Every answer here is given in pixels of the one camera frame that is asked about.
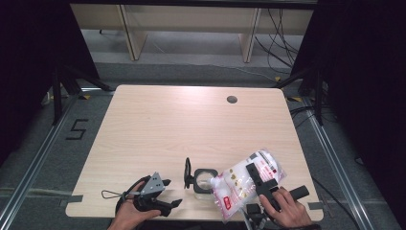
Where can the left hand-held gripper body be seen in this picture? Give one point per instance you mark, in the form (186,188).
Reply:
(153,185)

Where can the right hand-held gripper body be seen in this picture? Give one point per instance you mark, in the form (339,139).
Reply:
(271,187)

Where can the clear bag of white granules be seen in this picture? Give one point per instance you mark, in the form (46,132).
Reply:
(236,188)

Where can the glass jar with black lid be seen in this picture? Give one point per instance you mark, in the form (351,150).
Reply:
(198,183)

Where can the person's right hand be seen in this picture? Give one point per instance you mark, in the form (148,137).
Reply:
(292,212)

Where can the person's left hand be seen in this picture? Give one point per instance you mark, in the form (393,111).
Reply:
(130,215)

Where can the grey tape strip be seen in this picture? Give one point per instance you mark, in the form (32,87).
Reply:
(315,206)
(72,200)

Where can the black metal stand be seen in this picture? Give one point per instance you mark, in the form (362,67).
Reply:
(316,92)
(59,96)

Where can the wooden shelf unit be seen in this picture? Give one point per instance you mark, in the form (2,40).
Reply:
(191,19)

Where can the metal floor rail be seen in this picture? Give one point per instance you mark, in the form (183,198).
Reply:
(335,159)
(35,159)

